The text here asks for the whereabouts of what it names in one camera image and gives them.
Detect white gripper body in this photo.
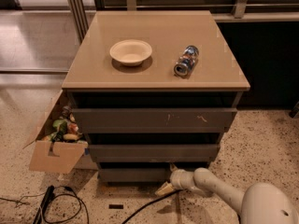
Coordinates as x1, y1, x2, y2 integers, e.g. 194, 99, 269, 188
170, 169, 195, 190

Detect grey drawer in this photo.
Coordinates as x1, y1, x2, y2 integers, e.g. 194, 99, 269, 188
73, 108, 236, 133
98, 168, 171, 183
89, 144, 220, 162

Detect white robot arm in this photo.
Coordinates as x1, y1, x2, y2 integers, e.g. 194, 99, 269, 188
155, 164, 299, 224

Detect grey drawer cabinet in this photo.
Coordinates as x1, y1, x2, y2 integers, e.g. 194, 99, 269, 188
63, 11, 249, 171

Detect blue soda can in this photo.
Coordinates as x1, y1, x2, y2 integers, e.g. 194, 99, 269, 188
174, 45, 199, 77

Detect cardboard box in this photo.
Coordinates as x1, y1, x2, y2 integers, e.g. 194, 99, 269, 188
25, 90, 93, 174

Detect toy items in box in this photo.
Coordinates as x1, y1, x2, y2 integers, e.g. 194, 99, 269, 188
42, 105, 82, 143

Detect black power strip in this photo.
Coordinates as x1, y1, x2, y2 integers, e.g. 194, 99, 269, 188
32, 186, 54, 224

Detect white paper bowl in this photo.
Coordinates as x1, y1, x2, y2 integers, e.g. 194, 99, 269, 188
109, 39, 152, 66

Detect thick black cable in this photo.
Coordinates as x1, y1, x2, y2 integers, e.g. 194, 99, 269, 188
121, 189, 183, 224

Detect thin black looped cable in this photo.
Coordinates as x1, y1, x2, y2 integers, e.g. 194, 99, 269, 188
41, 185, 91, 224

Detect metal railing frame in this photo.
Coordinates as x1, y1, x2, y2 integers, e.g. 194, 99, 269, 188
68, 0, 299, 37

